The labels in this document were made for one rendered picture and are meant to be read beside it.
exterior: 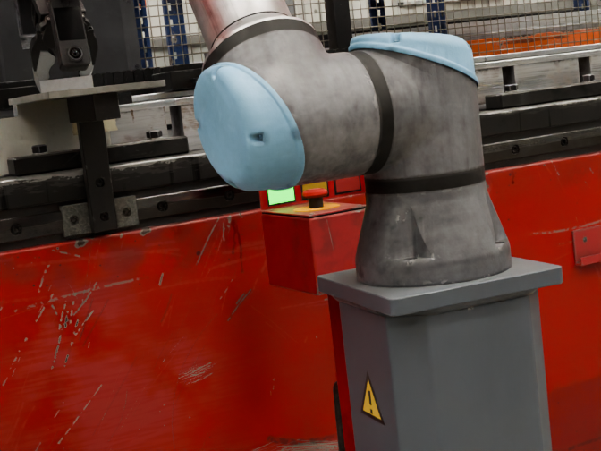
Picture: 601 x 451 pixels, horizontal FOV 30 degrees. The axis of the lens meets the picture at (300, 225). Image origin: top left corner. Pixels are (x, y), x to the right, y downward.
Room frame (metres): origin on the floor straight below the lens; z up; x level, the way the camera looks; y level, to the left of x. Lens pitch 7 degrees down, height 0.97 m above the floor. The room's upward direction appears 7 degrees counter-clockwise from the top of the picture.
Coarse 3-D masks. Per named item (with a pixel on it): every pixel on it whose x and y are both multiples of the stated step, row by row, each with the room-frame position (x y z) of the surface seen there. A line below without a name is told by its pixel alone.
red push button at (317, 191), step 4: (316, 188) 1.72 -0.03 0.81; (320, 188) 1.71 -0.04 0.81; (304, 192) 1.70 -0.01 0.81; (308, 192) 1.69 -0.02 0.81; (312, 192) 1.69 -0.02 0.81; (316, 192) 1.69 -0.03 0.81; (320, 192) 1.69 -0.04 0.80; (324, 192) 1.69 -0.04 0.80; (304, 196) 1.70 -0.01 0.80; (308, 196) 1.69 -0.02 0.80; (312, 196) 1.69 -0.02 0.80; (316, 196) 1.69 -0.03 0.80; (320, 196) 1.69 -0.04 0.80; (312, 200) 1.70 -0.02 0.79; (316, 200) 1.70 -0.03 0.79; (320, 200) 1.70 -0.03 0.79; (312, 204) 1.70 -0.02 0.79; (316, 204) 1.70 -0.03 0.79; (320, 204) 1.70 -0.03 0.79
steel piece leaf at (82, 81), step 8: (48, 80) 1.80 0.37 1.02; (56, 80) 1.80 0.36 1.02; (64, 80) 1.81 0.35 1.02; (72, 80) 1.82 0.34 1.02; (80, 80) 1.82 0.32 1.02; (88, 80) 1.82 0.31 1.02; (40, 88) 1.79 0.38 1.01; (48, 88) 1.80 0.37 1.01; (56, 88) 1.80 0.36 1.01; (64, 88) 1.81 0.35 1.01; (72, 88) 1.81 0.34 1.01; (80, 88) 1.82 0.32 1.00
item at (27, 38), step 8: (16, 0) 1.90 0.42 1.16; (24, 0) 1.90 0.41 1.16; (16, 8) 1.90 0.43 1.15; (24, 8) 1.90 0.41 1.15; (16, 16) 1.91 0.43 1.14; (24, 16) 1.90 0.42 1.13; (24, 24) 1.90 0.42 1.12; (32, 24) 1.90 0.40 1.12; (24, 32) 1.89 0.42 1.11; (32, 32) 1.90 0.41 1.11; (24, 40) 1.90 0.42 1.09; (24, 48) 1.90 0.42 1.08
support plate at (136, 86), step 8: (160, 80) 1.71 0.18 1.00; (88, 88) 1.66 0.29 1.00; (96, 88) 1.66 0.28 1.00; (104, 88) 1.67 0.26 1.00; (112, 88) 1.68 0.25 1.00; (120, 88) 1.68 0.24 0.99; (128, 88) 1.69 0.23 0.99; (136, 88) 1.69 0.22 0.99; (144, 88) 1.70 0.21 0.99; (32, 96) 1.72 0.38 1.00; (40, 96) 1.67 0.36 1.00; (48, 96) 1.63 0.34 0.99; (56, 96) 1.64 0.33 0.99; (64, 96) 1.64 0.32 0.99; (72, 96) 1.65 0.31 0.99; (16, 104) 1.84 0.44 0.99
